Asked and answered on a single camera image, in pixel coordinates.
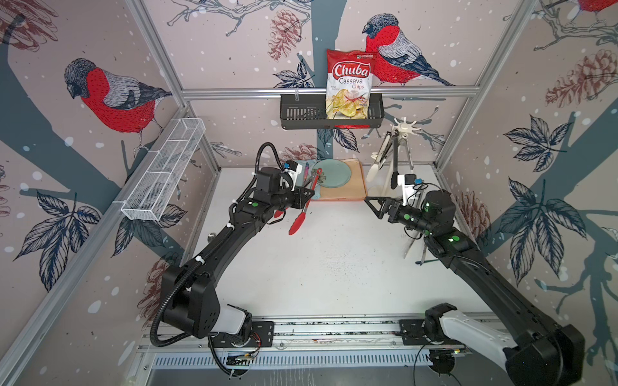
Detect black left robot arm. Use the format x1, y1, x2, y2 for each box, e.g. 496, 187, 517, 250
150, 157, 314, 347

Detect orange tray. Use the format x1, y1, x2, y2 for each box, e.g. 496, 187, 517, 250
318, 159, 367, 200

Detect Chuba cassava chips bag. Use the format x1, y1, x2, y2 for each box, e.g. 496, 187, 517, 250
325, 49, 377, 122

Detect colourful handled knife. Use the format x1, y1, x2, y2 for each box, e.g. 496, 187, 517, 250
303, 162, 311, 186

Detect light blue cloth napkin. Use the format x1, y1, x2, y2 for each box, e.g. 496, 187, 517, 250
304, 161, 321, 199

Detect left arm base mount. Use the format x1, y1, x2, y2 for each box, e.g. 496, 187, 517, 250
209, 305, 275, 349

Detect white mesh wall basket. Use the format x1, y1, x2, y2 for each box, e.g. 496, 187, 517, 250
121, 117, 205, 221

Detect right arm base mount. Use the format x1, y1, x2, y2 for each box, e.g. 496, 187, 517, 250
396, 302, 460, 346

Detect red silicone tongs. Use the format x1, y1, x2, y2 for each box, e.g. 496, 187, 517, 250
288, 168, 323, 236

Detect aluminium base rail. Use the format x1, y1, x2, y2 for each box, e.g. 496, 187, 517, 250
130, 314, 506, 380

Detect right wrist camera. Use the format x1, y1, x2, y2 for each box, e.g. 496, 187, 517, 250
398, 174, 423, 207

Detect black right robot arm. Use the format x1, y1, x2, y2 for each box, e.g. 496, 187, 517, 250
365, 190, 585, 385

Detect plain steel tongs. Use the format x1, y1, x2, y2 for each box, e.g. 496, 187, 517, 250
399, 134, 414, 170

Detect green ceramic plate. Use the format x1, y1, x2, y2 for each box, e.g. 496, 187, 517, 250
312, 159, 352, 189

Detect cream utensil rack stand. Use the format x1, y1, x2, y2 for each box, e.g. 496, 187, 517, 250
391, 117, 421, 141

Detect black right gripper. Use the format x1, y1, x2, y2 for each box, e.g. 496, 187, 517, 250
365, 195, 437, 239

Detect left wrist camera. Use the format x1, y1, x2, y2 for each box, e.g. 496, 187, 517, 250
283, 160, 306, 183

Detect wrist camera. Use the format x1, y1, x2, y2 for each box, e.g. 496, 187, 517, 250
283, 160, 306, 183
398, 174, 423, 207

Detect black wire shelf basket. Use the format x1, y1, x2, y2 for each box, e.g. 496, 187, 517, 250
279, 94, 385, 130

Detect cream handled utensil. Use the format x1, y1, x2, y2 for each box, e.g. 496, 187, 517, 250
404, 230, 427, 265

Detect black steel tongs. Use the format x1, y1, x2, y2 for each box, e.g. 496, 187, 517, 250
381, 130, 409, 195

